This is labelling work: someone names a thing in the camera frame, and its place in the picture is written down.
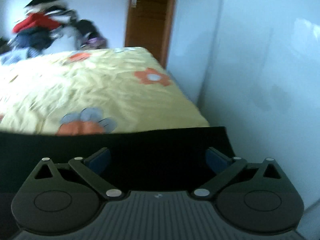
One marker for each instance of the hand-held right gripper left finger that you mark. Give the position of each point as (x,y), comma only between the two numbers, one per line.
(98,161)

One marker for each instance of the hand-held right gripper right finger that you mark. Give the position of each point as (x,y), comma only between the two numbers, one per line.
(217,161)

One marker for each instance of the black pants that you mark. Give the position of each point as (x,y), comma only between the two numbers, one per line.
(160,152)

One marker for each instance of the yellow carrot print blanket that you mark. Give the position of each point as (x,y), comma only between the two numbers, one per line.
(100,90)

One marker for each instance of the white wardrobe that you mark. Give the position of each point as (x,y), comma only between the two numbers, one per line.
(250,67)

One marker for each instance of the blue bed sheet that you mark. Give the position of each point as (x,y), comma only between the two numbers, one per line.
(10,58)

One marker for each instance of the pile of clothes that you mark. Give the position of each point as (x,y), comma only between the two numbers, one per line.
(42,27)

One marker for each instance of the brown wooden door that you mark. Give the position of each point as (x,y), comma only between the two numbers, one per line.
(150,17)

